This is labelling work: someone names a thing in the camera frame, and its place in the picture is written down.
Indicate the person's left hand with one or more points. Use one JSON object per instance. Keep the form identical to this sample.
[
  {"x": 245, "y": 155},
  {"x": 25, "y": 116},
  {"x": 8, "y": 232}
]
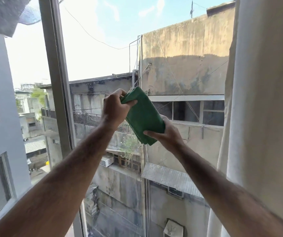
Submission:
[{"x": 113, "y": 107}]

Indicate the person's right hand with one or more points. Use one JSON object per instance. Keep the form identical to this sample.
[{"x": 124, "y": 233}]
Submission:
[{"x": 169, "y": 135}]

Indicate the person's left thumb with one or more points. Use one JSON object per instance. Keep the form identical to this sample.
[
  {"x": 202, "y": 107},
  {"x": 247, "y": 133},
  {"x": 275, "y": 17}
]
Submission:
[{"x": 129, "y": 105}]

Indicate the person's right thumb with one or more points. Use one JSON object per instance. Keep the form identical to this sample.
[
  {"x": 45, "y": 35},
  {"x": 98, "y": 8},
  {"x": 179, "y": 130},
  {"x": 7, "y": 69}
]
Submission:
[{"x": 153, "y": 134}]

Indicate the green cleaning cloth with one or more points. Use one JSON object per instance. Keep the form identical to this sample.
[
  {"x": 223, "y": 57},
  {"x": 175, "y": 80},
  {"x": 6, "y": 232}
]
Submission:
[{"x": 143, "y": 115}]

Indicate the person's left forearm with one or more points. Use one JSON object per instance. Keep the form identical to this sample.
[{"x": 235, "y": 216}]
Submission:
[{"x": 52, "y": 185}]

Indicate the person's right forearm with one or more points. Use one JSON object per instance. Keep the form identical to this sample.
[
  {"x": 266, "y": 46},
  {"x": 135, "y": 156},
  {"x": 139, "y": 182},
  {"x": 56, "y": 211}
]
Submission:
[{"x": 227, "y": 192}]

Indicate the small green hanging plant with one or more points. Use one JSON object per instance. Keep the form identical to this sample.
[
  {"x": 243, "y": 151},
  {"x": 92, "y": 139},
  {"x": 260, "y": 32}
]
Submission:
[{"x": 129, "y": 145}]

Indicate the metal balcony railing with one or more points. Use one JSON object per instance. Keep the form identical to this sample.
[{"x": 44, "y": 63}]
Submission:
[{"x": 87, "y": 119}]

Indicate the corrugated metal awning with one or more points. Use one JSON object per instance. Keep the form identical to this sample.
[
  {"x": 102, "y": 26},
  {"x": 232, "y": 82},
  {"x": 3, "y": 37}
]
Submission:
[{"x": 172, "y": 178}]

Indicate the white air conditioner unit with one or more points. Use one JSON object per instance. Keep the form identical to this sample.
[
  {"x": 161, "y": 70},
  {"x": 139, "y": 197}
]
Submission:
[{"x": 106, "y": 160}]

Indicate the stained concrete building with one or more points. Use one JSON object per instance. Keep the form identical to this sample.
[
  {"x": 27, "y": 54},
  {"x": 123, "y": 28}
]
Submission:
[{"x": 185, "y": 71}]

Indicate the white rooftop air conditioner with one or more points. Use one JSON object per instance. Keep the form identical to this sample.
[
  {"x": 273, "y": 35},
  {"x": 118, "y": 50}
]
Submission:
[{"x": 173, "y": 229}]

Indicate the white curtain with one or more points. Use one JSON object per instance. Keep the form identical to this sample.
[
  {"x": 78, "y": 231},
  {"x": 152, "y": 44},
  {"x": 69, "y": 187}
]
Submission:
[{"x": 262, "y": 111}]

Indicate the grey neighbouring building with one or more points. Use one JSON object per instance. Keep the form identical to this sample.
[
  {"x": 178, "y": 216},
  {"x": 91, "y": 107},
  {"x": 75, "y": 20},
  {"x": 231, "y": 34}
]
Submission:
[{"x": 0, "y": 130}]

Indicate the grey window frame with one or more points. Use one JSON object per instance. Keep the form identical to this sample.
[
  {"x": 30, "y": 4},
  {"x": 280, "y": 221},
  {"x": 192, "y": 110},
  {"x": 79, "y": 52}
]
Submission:
[{"x": 57, "y": 78}]

